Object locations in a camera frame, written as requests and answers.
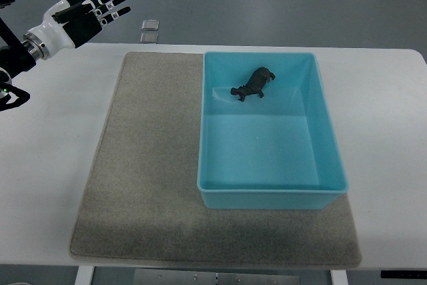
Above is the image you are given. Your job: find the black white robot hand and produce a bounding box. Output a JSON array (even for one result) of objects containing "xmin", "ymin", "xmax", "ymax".
[{"xmin": 31, "ymin": 0, "xmax": 131, "ymax": 55}]

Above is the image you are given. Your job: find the brown toy hippo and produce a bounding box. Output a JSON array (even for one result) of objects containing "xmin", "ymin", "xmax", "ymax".
[{"xmin": 230, "ymin": 67, "xmax": 276, "ymax": 102}]

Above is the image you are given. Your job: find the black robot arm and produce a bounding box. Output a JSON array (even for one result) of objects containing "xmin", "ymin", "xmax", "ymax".
[{"xmin": 1, "ymin": 21, "xmax": 49, "ymax": 111}]

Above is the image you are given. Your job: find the blue plastic box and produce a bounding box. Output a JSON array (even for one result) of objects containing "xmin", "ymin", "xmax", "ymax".
[{"xmin": 197, "ymin": 51, "xmax": 348, "ymax": 210}]

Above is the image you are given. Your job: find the lower floor socket plate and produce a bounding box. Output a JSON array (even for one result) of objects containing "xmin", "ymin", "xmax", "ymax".
[{"xmin": 140, "ymin": 32, "xmax": 158, "ymax": 44}]

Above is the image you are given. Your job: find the grey felt mat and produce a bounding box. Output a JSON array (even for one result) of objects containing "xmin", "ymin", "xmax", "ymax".
[{"xmin": 70, "ymin": 53, "xmax": 362, "ymax": 268}]

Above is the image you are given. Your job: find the white left table leg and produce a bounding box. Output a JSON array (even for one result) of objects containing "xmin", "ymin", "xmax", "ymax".
[{"xmin": 74, "ymin": 266, "xmax": 95, "ymax": 285}]

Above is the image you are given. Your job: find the white table leg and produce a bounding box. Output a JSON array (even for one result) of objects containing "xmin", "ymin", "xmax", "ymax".
[
  {"xmin": 74, "ymin": 266, "xmax": 95, "ymax": 285},
  {"xmin": 330, "ymin": 270, "xmax": 349, "ymax": 285}
]

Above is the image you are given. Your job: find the white right table leg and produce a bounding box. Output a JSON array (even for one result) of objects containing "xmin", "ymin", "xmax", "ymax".
[{"xmin": 330, "ymin": 270, "xmax": 349, "ymax": 285}]

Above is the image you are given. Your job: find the black bar under table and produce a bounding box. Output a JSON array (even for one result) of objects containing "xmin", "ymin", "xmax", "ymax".
[{"xmin": 380, "ymin": 270, "xmax": 427, "ymax": 280}]

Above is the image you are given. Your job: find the metal table base plate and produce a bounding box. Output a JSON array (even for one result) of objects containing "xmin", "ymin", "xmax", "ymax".
[{"xmin": 133, "ymin": 269, "xmax": 301, "ymax": 285}]

